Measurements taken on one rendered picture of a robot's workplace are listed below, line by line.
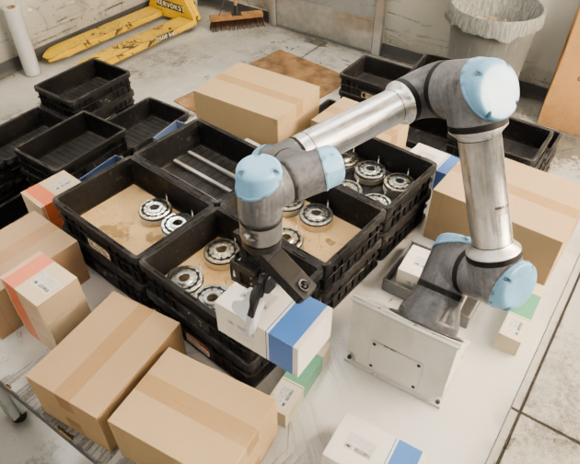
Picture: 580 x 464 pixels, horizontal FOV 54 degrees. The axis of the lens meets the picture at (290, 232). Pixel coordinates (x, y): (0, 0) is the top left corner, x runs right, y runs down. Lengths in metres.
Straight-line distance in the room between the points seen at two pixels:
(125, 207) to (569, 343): 1.91
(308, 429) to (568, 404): 1.34
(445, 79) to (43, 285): 1.07
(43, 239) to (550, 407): 1.93
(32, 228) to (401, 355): 1.13
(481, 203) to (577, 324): 1.67
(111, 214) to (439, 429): 1.14
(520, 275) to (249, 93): 1.36
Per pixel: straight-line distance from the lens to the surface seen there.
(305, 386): 1.46
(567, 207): 1.88
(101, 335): 1.49
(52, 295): 1.53
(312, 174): 0.93
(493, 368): 1.64
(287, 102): 2.20
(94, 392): 1.39
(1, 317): 1.74
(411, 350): 1.41
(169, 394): 1.35
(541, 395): 2.53
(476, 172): 1.19
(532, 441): 2.41
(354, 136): 1.13
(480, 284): 1.28
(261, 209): 0.91
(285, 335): 1.07
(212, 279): 1.59
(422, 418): 1.51
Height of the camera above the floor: 1.99
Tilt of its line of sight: 43 degrees down
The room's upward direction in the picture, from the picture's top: straight up
